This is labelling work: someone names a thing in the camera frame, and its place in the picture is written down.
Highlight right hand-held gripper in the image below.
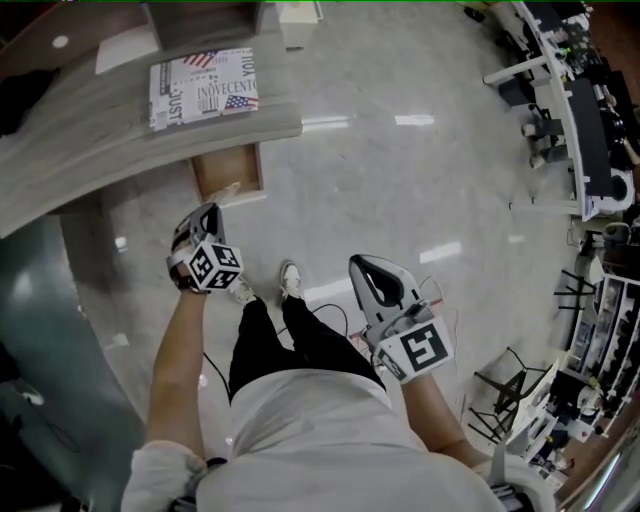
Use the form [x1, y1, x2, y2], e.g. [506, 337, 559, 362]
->
[347, 253, 456, 385]

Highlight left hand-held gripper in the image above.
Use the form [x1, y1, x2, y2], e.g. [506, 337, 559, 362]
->
[166, 201, 246, 296]

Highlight person's right forearm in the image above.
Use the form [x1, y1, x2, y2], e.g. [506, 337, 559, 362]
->
[399, 372, 491, 459]

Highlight person's left forearm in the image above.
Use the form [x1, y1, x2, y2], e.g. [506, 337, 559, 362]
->
[143, 288, 214, 459]

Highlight person's left white shoe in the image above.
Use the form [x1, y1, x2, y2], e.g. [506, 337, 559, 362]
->
[229, 274, 257, 305]

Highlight person's white shoe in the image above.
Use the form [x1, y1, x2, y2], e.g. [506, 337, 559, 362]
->
[278, 259, 302, 301]
[229, 274, 257, 305]

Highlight person's black trousers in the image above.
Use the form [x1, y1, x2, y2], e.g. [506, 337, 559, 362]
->
[227, 294, 389, 401]

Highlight person's right white shoe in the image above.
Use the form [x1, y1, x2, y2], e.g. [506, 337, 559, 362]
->
[278, 259, 302, 301]

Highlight printed flat box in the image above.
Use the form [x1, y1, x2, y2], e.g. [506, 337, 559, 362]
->
[148, 47, 260, 132]

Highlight grey wooden desk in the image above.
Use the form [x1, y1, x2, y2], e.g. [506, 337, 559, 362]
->
[0, 49, 304, 239]

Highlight black folding stand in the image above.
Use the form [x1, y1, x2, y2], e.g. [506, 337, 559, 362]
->
[553, 269, 597, 312]
[472, 347, 551, 444]

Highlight person's white shirt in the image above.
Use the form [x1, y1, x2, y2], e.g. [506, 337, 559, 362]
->
[119, 367, 556, 512]

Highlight white paper sheet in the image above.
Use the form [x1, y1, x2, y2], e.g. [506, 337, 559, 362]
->
[94, 37, 161, 75]

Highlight grey wooden shelf hutch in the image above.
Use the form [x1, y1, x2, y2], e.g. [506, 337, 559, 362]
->
[0, 0, 269, 76]

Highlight black cloth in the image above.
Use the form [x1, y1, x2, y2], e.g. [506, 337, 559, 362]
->
[0, 69, 61, 136]

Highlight white storage shelf rack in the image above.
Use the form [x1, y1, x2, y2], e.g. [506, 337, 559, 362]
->
[564, 272, 640, 439]

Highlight white rolling cabinet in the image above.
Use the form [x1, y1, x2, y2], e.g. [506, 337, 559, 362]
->
[278, 0, 326, 51]

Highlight long white office desk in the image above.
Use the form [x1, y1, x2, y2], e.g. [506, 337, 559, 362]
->
[482, 0, 639, 221]

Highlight black computer tower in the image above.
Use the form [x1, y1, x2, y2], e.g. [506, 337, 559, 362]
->
[498, 79, 534, 106]

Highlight black desk mat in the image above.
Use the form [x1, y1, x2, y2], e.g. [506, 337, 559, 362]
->
[564, 78, 614, 199]

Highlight white floor cable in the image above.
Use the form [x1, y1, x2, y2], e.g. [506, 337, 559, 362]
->
[419, 274, 461, 351]

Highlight cable with white adapter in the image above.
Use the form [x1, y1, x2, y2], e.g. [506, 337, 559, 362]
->
[14, 389, 81, 454]

